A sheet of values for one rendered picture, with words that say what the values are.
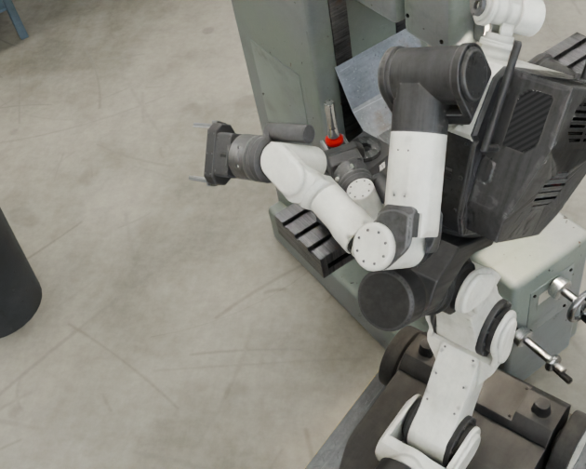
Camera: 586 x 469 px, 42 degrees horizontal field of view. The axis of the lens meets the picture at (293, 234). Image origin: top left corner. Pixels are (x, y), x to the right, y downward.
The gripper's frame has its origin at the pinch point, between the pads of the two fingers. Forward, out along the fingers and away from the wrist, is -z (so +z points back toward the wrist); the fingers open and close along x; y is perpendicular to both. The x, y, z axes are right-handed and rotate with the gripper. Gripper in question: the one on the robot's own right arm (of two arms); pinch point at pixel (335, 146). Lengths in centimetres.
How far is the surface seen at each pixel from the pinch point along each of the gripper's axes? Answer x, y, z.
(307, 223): -10.6, -27.4, -3.4
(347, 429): -17, -81, 32
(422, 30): 31.3, 15.1, -15.6
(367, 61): 26, -14, -50
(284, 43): 3, -6, -61
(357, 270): 11, -101, -41
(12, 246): -117, -85, -98
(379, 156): 11.7, -8.7, -0.6
